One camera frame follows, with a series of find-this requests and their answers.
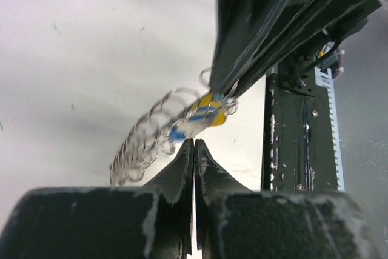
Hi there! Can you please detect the metal key organizer blue handle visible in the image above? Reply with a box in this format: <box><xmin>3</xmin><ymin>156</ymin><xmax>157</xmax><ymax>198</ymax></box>
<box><xmin>109</xmin><ymin>83</ymin><xmax>238</xmax><ymax>186</ymax></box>

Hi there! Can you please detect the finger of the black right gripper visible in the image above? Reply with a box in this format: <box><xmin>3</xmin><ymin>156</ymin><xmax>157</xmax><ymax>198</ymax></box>
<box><xmin>209</xmin><ymin>0</ymin><xmax>381</xmax><ymax>96</ymax></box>

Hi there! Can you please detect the blue tag key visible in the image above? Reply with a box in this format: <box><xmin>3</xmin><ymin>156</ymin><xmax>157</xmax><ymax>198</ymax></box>
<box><xmin>169</xmin><ymin>106</ymin><xmax>226</xmax><ymax>142</ymax></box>

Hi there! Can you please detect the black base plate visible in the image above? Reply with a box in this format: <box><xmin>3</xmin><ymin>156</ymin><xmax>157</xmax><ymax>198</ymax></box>
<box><xmin>261</xmin><ymin>69</ymin><xmax>338</xmax><ymax>192</ymax></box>

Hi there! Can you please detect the white cable duct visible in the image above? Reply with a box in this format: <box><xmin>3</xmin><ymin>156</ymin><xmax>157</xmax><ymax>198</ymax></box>
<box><xmin>315</xmin><ymin>67</ymin><xmax>345</xmax><ymax>192</ymax></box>

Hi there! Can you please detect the yellow tag key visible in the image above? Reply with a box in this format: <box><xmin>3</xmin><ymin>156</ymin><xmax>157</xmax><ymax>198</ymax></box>
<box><xmin>189</xmin><ymin>93</ymin><xmax>227</xmax><ymax>127</ymax></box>

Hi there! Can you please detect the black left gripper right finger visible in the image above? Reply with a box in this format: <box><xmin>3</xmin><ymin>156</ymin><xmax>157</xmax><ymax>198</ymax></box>
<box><xmin>193</xmin><ymin>140</ymin><xmax>380</xmax><ymax>258</ymax></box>

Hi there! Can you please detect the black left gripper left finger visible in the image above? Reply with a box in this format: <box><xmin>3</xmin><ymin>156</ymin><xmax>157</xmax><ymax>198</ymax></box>
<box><xmin>1</xmin><ymin>140</ymin><xmax>194</xmax><ymax>258</ymax></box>

